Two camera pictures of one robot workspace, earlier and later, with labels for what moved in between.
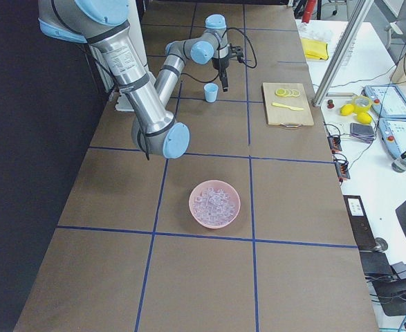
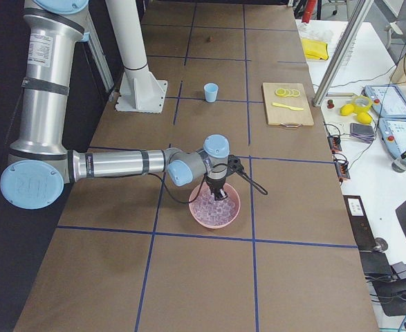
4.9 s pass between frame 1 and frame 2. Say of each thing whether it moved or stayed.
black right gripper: moved
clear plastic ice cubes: stayed
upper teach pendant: stayed
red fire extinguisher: stayed
